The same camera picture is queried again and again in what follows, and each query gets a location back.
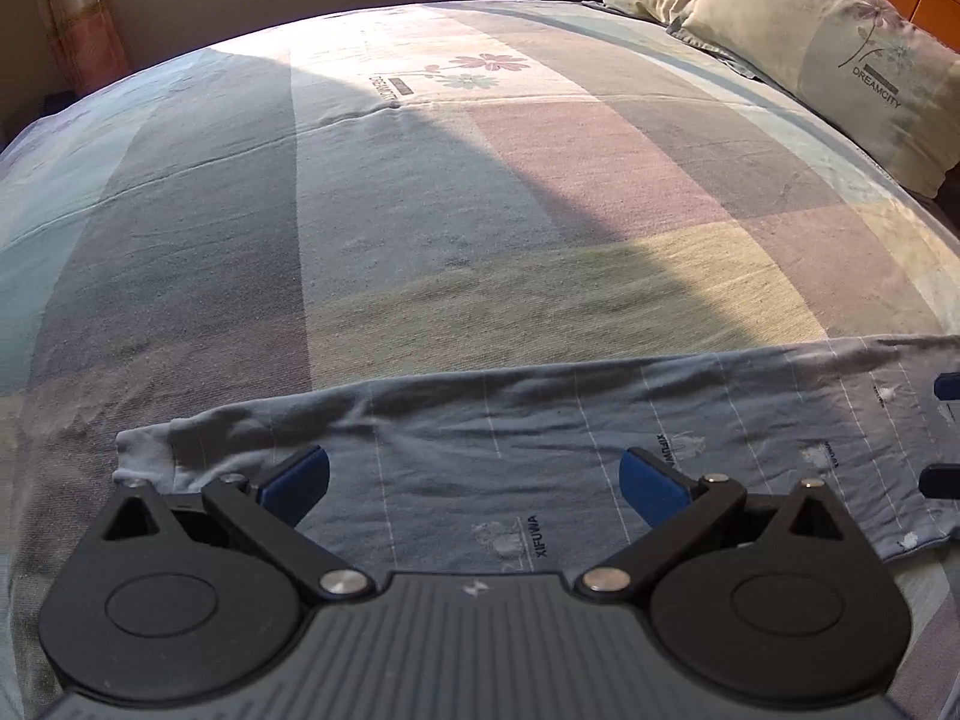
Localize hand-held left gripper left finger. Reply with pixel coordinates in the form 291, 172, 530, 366
101, 444, 374, 602

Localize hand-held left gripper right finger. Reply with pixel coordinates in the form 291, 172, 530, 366
576, 447, 848, 602

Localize grey printed pants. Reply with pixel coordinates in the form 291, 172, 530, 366
112, 334, 960, 575

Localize bed with patchwork floral sheet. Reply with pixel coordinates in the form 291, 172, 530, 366
0, 0, 960, 720

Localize beige printed pillow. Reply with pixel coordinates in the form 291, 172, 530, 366
667, 0, 960, 200

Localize pink striped curtain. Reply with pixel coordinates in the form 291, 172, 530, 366
26, 0, 132, 98

